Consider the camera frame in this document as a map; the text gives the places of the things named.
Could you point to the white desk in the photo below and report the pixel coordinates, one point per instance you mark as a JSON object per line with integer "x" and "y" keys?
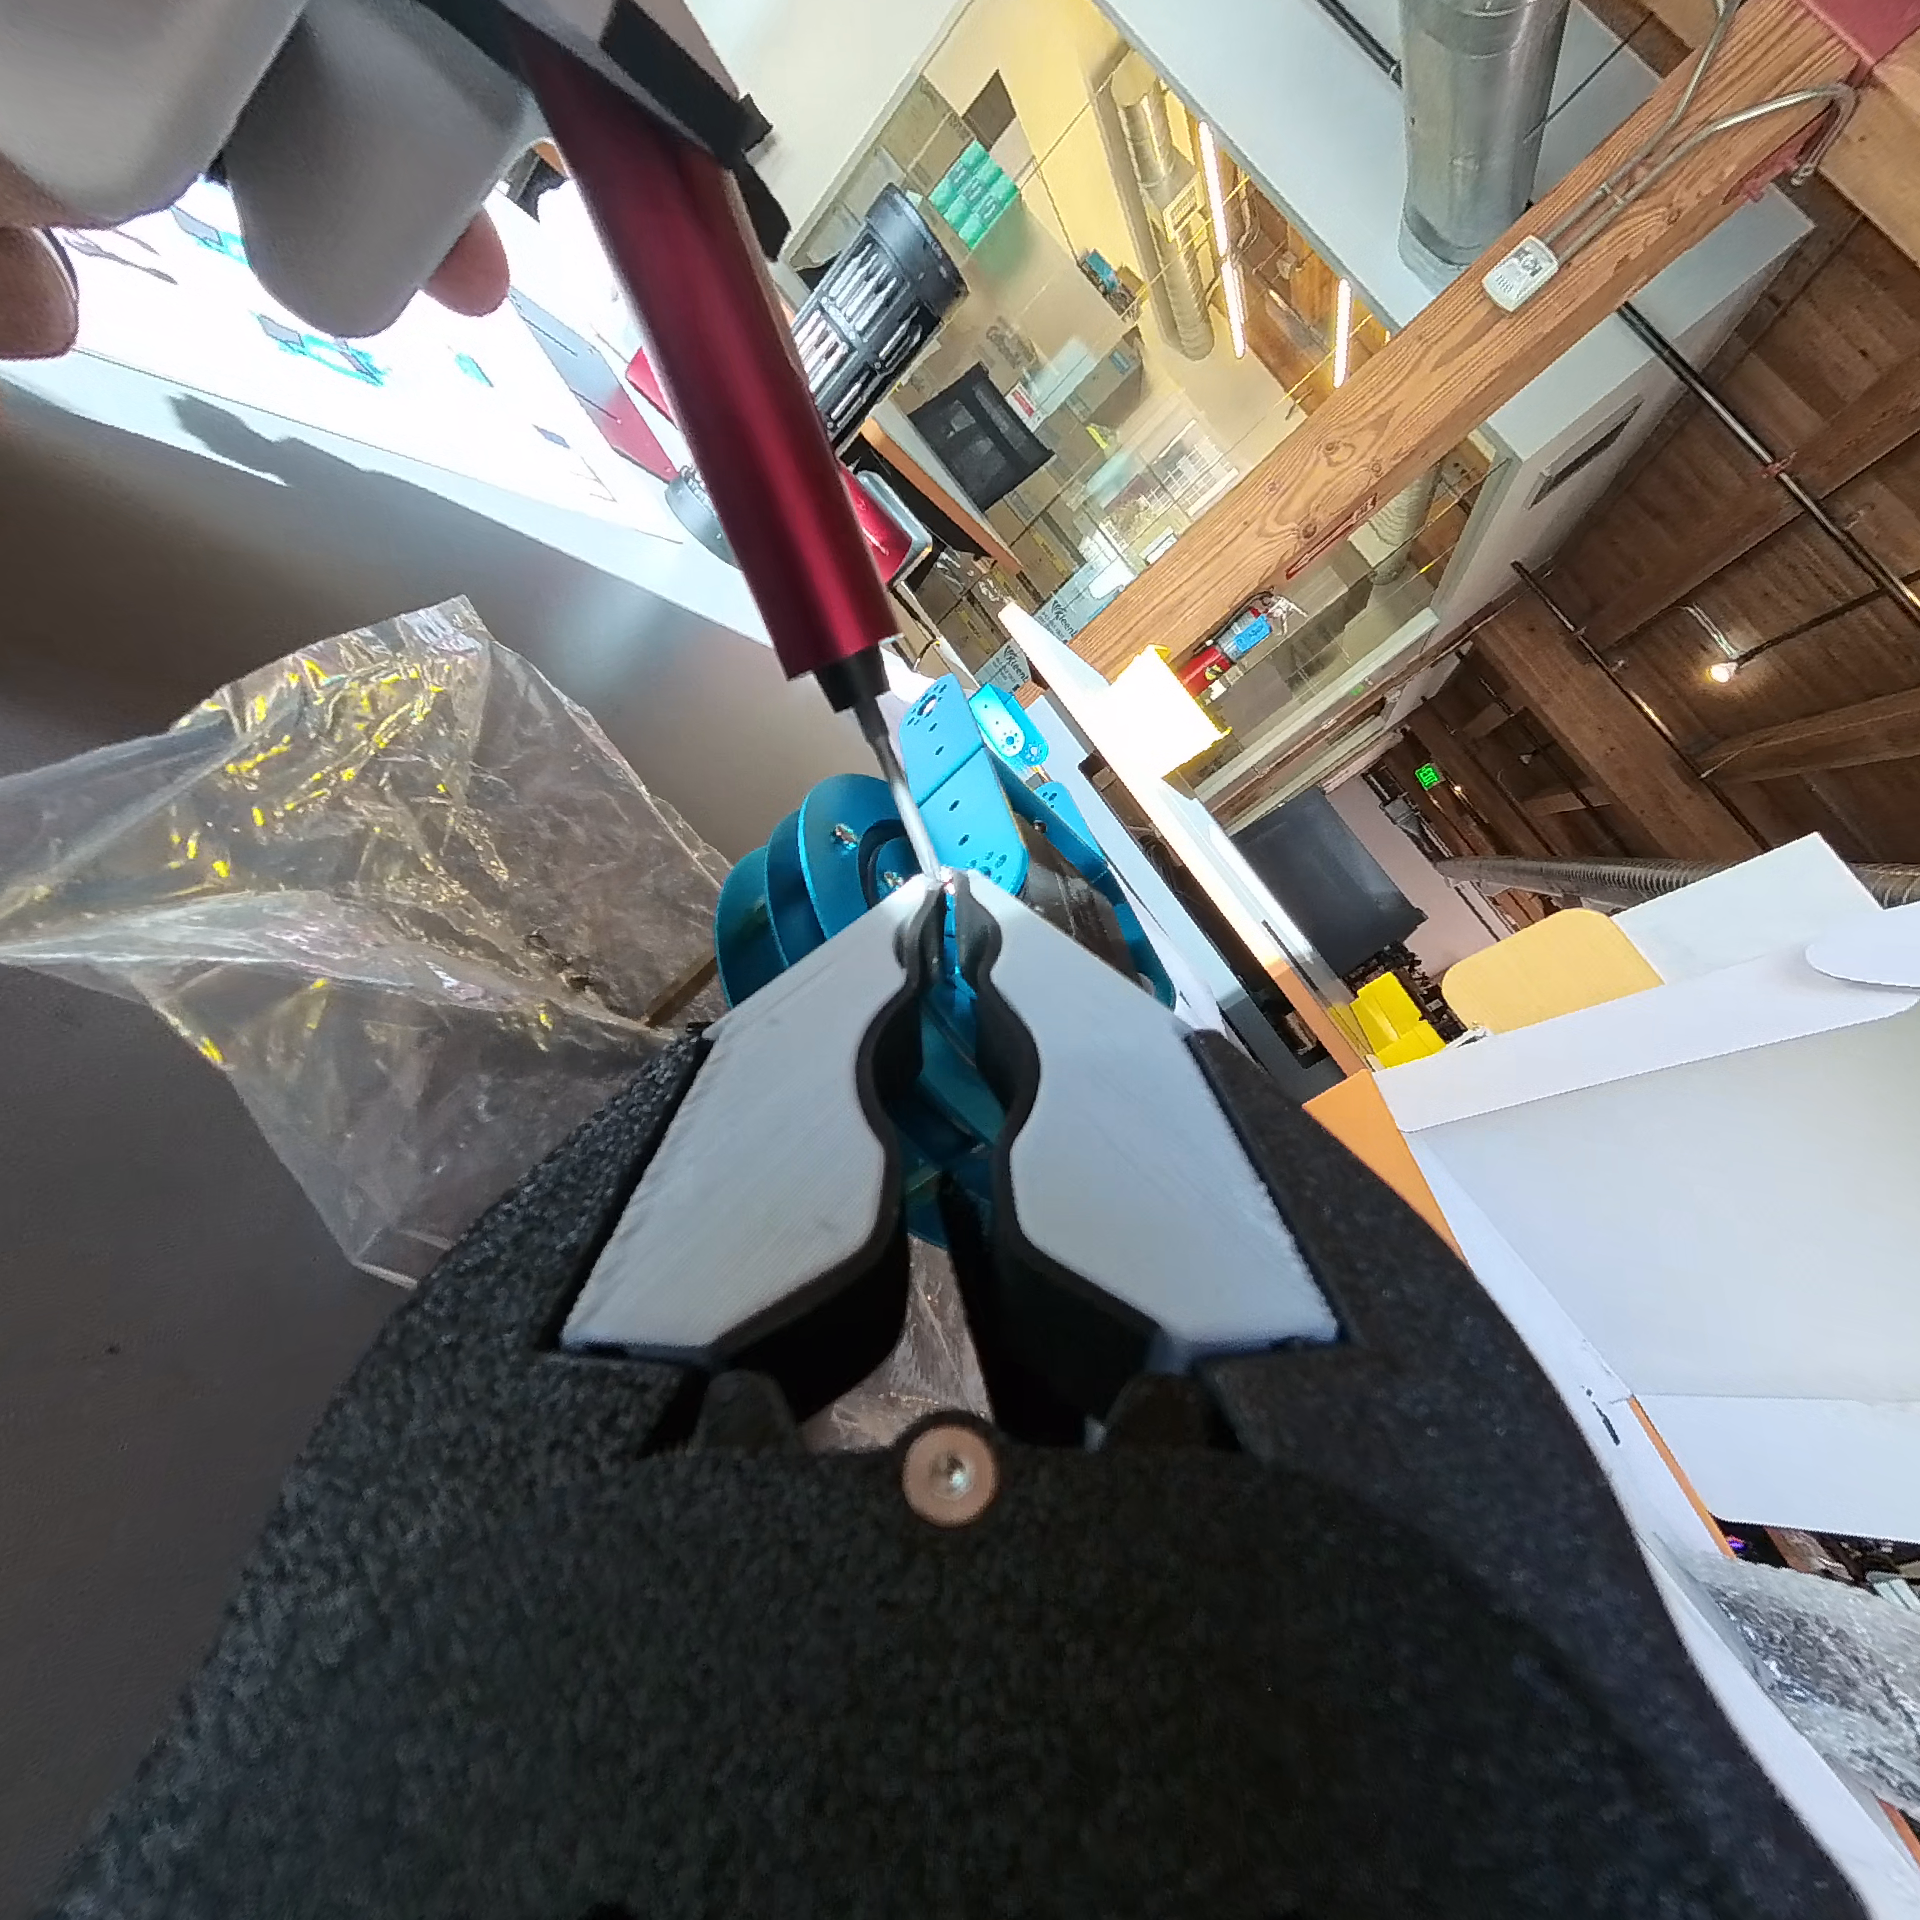
{"x": 150, "y": 1349}

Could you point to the printed instruction sheet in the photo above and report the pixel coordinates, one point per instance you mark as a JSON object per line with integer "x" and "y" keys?
{"x": 422, "y": 405}

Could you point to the large clear plastic bag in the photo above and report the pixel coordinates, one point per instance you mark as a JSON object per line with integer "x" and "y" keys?
{"x": 376, "y": 931}

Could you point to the red electric screwdriver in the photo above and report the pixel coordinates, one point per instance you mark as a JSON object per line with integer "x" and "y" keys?
{"x": 722, "y": 375}

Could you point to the yellow plastic bin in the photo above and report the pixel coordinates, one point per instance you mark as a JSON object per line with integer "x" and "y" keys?
{"x": 1388, "y": 1021}
{"x": 1163, "y": 715}

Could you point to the grey screwdriver bit holder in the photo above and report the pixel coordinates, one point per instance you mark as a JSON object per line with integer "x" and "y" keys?
{"x": 879, "y": 300}

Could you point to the small grey device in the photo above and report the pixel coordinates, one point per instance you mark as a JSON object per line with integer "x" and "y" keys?
{"x": 902, "y": 541}

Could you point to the black storage box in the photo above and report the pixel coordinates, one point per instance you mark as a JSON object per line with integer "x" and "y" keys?
{"x": 983, "y": 435}

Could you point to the silver ceiling duct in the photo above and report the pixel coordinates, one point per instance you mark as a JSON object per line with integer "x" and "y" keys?
{"x": 1478, "y": 137}

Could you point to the white side table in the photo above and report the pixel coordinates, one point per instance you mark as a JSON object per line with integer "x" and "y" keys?
{"x": 1184, "y": 857}

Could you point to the bubble wrap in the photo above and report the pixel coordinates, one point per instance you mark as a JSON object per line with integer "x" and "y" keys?
{"x": 1815, "y": 1666}

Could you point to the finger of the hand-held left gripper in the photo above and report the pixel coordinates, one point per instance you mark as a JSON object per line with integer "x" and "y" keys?
{"x": 675, "y": 60}

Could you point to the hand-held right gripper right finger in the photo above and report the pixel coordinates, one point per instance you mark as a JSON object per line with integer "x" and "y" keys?
{"x": 1155, "y": 1185}

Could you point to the plywood chair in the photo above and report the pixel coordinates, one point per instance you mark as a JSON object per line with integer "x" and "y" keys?
{"x": 1546, "y": 967}

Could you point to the blue round-ended metal bracket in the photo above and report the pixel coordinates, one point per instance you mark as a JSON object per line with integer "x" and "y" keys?
{"x": 1010, "y": 727}

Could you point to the red cylindrical case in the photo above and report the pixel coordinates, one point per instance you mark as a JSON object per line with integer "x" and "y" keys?
{"x": 648, "y": 383}

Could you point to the white board sheet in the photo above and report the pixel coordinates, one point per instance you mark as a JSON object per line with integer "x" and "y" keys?
{"x": 1740, "y": 901}

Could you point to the grey corrugated duct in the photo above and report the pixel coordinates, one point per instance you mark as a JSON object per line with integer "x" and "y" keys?
{"x": 1652, "y": 879}

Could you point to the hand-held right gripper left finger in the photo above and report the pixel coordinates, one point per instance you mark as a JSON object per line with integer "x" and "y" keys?
{"x": 750, "y": 1185}

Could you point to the person's left hand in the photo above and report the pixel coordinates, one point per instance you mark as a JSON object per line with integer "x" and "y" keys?
{"x": 30, "y": 284}

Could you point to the black flat panel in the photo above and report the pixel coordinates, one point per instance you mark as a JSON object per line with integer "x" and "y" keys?
{"x": 1330, "y": 879}

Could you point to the blue toy robot arm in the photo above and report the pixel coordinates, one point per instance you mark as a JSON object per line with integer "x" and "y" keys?
{"x": 960, "y": 810}

